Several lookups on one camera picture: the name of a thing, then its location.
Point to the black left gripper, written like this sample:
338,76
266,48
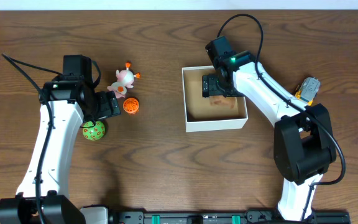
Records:
111,104

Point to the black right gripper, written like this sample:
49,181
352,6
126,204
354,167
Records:
211,87

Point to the orange round spinner toy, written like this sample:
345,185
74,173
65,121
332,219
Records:
131,105

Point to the brown plush bear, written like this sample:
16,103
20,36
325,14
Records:
228,102

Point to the pink and white duck toy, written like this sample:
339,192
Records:
125,80

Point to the green ball with red numbers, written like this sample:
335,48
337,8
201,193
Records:
94,131

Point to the grey and yellow toy truck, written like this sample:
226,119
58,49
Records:
308,90

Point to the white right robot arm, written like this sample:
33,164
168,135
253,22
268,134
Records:
303,143

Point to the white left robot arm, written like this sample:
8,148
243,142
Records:
68,101

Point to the white cardboard box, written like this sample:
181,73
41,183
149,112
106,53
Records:
199,114

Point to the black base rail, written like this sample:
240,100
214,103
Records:
216,217

